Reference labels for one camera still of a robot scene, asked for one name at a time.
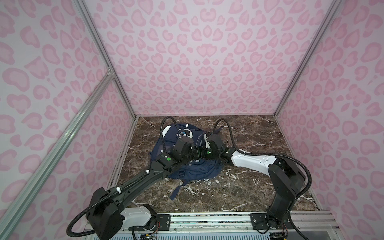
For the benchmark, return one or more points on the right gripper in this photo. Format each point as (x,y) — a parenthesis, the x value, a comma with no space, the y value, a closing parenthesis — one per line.
(202,153)

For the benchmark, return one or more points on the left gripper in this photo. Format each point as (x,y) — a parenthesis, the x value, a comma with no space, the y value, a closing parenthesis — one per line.
(196,150)

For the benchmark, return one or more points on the navy blue student backpack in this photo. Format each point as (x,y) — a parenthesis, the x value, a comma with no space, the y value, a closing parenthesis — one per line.
(195,170)

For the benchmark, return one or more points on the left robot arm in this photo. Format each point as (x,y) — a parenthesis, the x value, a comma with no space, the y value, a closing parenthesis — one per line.
(108,210)

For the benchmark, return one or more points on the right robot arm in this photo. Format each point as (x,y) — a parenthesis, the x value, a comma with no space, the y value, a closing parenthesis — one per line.
(290,178)

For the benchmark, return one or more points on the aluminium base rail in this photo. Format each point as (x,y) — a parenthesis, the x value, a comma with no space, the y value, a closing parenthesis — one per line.
(315,225)

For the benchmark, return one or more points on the aluminium frame post left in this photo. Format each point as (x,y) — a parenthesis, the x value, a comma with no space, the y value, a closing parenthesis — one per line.
(91,27)

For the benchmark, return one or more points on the aluminium frame post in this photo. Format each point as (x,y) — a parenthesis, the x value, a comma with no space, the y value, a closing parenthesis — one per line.
(91,27)
(327,21)

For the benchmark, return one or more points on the aluminium frame strut left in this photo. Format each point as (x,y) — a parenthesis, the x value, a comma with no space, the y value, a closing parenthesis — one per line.
(20,205)

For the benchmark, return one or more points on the aluminium frame post right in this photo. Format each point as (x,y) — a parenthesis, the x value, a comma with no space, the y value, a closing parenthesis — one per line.
(327,21)

